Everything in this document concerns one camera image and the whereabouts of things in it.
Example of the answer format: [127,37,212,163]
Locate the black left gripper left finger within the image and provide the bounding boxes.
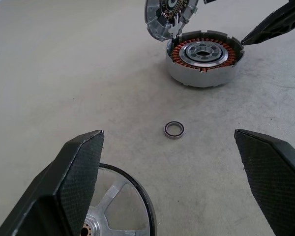
[0,129,105,236]

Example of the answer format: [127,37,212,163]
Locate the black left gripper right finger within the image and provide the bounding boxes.
[234,129,295,236]

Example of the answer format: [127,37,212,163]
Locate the silver spoked rotor black rim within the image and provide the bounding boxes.
[80,163,157,236]

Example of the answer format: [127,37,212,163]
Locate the silver motor cover circuit board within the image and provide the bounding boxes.
[144,0,200,41]

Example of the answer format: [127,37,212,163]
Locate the silver motor housing copper coils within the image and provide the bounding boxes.
[165,29,246,87]

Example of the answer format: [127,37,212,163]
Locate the small metal bearing ring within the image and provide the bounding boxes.
[164,120,186,140]

